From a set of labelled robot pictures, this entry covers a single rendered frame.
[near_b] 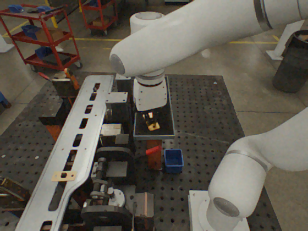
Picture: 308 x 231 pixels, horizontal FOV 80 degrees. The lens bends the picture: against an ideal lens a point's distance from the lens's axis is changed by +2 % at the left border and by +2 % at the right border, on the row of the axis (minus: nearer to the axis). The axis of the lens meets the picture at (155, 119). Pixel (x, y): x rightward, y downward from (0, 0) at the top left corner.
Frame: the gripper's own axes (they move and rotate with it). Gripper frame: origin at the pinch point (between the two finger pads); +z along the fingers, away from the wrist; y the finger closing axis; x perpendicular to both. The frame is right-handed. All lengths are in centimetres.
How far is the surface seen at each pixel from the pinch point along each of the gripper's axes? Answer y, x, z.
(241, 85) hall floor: -190, -135, 118
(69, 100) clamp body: 34, -58, 28
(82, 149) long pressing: 27.6, -9.1, 18.5
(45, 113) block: 42, -34, 16
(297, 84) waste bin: -246, -94, 104
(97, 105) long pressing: 18.0, -36.0, 18.4
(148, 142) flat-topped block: -0.7, -6.7, 22.7
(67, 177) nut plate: 33.5, 2.0, 18.2
